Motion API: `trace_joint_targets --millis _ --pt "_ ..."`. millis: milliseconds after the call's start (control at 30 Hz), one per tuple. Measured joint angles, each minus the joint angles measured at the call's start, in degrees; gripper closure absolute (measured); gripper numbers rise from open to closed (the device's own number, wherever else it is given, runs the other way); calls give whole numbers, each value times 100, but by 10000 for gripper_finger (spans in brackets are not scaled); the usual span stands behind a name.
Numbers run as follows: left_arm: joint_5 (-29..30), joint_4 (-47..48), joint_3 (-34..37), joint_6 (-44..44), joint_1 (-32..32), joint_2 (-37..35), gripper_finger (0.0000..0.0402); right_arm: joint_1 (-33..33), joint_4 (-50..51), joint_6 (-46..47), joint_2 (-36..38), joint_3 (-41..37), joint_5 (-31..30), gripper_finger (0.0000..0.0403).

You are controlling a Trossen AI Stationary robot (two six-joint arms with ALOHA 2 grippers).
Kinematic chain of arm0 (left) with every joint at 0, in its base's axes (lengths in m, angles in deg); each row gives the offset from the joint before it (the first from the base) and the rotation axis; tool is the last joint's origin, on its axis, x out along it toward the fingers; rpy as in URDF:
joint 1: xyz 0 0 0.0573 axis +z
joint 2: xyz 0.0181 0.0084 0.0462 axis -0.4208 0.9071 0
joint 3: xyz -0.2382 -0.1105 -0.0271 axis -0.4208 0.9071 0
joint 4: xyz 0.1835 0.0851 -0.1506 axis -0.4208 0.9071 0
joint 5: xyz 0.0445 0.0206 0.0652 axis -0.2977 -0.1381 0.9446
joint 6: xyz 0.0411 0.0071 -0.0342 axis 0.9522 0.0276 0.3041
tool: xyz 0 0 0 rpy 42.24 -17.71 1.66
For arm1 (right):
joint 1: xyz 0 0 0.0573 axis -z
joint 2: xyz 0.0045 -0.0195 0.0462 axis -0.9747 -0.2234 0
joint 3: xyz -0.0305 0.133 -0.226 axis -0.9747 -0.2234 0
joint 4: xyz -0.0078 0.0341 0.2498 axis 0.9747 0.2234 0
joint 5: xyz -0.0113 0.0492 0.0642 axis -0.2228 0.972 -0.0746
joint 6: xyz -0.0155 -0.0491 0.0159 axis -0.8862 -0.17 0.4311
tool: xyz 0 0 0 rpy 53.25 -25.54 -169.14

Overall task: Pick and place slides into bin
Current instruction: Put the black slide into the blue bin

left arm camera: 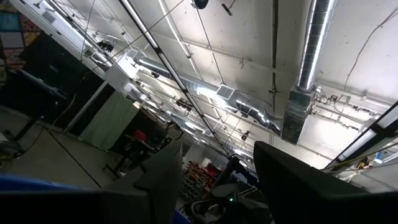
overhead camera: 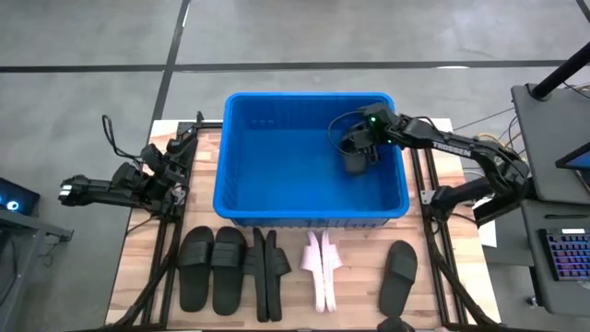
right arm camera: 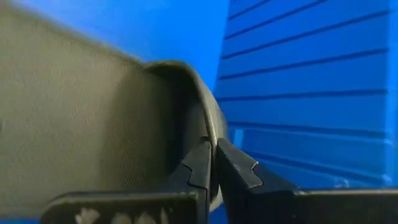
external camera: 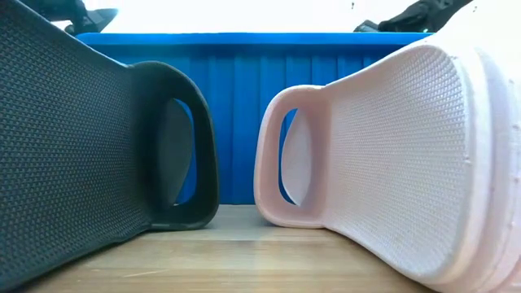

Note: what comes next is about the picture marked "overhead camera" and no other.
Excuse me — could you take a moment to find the black tablet screen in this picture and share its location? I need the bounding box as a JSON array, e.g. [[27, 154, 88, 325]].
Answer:
[[554, 141, 590, 172]]

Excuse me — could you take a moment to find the white paper sheet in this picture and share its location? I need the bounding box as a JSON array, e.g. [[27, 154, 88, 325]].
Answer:
[[474, 196, 498, 249]]

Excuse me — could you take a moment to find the grey desk with keyboard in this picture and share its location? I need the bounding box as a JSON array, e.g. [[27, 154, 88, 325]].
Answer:
[[519, 198, 590, 318]]

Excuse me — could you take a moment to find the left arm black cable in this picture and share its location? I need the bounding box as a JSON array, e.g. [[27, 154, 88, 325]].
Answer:
[[100, 113, 144, 163]]

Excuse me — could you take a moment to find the pink rubber slide sandal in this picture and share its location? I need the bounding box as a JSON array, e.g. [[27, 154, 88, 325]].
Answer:
[[320, 228, 345, 314], [299, 230, 326, 314]]

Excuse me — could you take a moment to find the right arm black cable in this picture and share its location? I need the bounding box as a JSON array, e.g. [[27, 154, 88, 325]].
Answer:
[[327, 110, 365, 156]]

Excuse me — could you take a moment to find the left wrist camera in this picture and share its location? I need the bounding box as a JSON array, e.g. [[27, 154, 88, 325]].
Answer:
[[140, 143, 163, 172]]

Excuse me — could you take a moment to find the grey metal desk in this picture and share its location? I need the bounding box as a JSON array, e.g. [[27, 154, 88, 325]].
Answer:
[[0, 209, 75, 332]]

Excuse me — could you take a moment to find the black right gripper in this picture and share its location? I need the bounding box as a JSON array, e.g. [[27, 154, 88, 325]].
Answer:
[[341, 123, 386, 166]]

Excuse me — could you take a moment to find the grey desk top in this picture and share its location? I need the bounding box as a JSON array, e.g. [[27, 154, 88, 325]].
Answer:
[[510, 82, 590, 207]]

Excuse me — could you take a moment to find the computer case with blue light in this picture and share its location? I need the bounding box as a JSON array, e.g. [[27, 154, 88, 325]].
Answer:
[[0, 176, 41, 217]]

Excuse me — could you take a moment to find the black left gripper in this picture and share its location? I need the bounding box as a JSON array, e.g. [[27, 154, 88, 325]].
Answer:
[[156, 133, 198, 185]]

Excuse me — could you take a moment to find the black round pole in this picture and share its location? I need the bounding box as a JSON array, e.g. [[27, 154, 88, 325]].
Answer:
[[528, 40, 590, 101]]

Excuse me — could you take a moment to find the black aluminium rail frame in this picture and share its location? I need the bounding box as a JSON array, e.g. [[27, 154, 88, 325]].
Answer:
[[104, 110, 225, 332], [408, 120, 502, 331]]

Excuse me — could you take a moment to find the black rubber slide sandal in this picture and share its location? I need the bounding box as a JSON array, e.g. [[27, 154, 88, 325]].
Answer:
[[210, 225, 249, 317], [178, 225, 216, 314], [376, 315, 417, 332], [344, 154, 370, 176], [378, 239, 419, 318], [264, 229, 293, 323], [242, 227, 269, 324]]

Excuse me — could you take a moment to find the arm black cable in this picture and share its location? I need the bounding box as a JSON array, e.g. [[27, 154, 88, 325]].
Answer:
[[327, 110, 365, 156], [100, 113, 144, 163]]

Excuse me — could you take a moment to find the backlit computer keyboard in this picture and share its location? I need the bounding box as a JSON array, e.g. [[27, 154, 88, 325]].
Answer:
[[538, 227, 590, 282]]

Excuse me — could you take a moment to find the blue plastic bin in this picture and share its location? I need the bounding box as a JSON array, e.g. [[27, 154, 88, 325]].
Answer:
[[212, 90, 411, 229]]

